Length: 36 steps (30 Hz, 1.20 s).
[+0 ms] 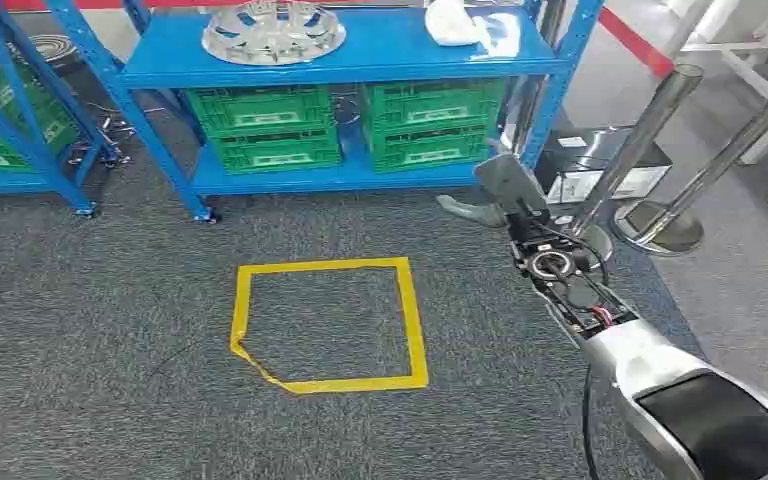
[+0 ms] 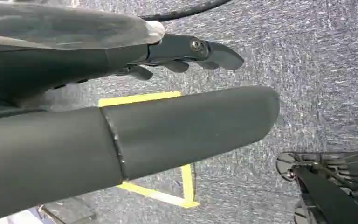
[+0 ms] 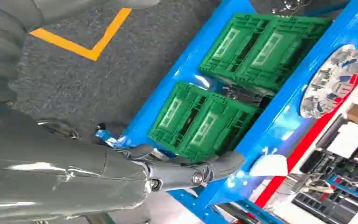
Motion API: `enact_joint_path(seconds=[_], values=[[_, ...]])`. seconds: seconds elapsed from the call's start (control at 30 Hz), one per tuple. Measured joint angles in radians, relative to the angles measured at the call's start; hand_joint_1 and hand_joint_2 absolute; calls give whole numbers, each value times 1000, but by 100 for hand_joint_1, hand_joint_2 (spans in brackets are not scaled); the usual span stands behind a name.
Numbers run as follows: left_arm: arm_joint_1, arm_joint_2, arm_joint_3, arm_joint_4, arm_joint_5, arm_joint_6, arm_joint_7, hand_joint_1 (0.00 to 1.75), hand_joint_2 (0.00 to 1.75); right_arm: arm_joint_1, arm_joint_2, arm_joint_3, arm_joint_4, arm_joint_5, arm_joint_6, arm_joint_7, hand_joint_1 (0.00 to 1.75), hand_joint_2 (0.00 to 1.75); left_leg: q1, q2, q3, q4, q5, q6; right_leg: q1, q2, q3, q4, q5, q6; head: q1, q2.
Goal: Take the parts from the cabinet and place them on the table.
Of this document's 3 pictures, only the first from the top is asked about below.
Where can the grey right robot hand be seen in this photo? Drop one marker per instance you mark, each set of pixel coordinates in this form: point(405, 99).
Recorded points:
point(483, 215)

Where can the white curved plastic part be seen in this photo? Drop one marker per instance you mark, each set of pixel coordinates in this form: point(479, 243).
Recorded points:
point(450, 26)

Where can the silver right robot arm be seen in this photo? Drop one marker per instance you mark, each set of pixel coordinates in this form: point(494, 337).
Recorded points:
point(642, 364)

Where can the black box white label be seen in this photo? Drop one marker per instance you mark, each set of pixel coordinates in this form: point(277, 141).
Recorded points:
point(576, 159)

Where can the blue metal shelf rack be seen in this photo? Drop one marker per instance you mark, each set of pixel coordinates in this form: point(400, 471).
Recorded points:
point(0, 182)
point(384, 46)

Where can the silver wheel hubcap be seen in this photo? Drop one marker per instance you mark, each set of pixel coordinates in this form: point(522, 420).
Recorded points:
point(274, 36)

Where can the black ribbed round base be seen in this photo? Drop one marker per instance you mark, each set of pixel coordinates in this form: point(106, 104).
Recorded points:
point(49, 48)

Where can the chrome stanchion post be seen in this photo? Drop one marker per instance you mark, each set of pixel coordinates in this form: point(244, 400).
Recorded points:
point(551, 23)
point(716, 162)
point(646, 132)

